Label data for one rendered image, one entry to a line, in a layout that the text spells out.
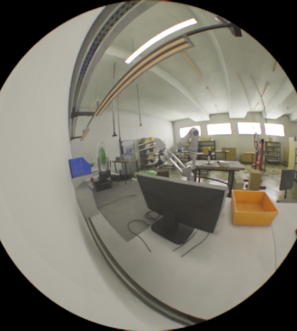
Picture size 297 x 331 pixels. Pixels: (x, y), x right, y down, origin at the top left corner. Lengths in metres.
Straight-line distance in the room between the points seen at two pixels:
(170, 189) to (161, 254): 0.33
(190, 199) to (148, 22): 3.11
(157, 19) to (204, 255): 3.39
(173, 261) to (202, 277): 0.16
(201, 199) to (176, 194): 0.11
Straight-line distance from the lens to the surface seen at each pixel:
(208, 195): 0.37
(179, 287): 0.48
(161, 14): 2.97
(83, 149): 5.65
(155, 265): 0.51
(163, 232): 0.61
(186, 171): 0.93
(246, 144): 9.79
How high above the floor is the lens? 1.39
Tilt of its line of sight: 10 degrees down
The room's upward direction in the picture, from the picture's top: 6 degrees counter-clockwise
